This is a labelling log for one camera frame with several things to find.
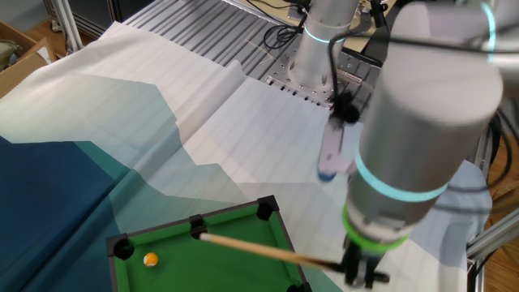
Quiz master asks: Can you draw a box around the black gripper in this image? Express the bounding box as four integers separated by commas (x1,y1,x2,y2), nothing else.
343,237,386,290

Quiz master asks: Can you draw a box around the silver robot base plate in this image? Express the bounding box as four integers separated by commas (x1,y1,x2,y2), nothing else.
263,48,382,110

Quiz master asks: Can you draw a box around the beige hose metal connector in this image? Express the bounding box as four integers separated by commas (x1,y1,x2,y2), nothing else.
336,68,376,88

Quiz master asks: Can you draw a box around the brown cardboard box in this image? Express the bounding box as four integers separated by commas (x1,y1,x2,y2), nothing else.
0,19,58,99

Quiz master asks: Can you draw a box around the blue white patterned cloth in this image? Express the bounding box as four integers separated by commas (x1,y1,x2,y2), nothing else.
0,20,494,292

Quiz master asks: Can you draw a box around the mini green pool table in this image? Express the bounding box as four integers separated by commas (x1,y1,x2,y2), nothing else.
105,195,313,292

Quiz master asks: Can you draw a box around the black coiled cable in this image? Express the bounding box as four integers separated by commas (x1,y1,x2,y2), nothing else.
262,22,303,52

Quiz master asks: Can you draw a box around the olive green bag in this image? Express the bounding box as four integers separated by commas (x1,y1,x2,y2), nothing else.
0,39,20,71

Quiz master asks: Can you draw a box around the aluminium frame rail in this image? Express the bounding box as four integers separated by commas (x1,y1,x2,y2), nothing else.
465,208,519,292

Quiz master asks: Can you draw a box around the wooden pool cue black butt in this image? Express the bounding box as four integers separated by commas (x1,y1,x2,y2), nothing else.
199,232,391,284

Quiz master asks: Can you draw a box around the silver wrist camera blue end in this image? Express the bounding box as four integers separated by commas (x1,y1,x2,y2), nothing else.
316,115,354,183

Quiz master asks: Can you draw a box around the green flange ring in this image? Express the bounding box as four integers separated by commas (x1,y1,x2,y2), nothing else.
341,204,410,254

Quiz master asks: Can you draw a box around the black clamp mount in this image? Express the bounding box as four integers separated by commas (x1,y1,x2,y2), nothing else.
369,0,386,29

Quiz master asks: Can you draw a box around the aluminium frame post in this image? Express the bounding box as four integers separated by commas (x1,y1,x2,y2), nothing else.
51,0,84,54

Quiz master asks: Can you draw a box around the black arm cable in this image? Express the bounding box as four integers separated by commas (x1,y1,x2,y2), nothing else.
327,30,519,216

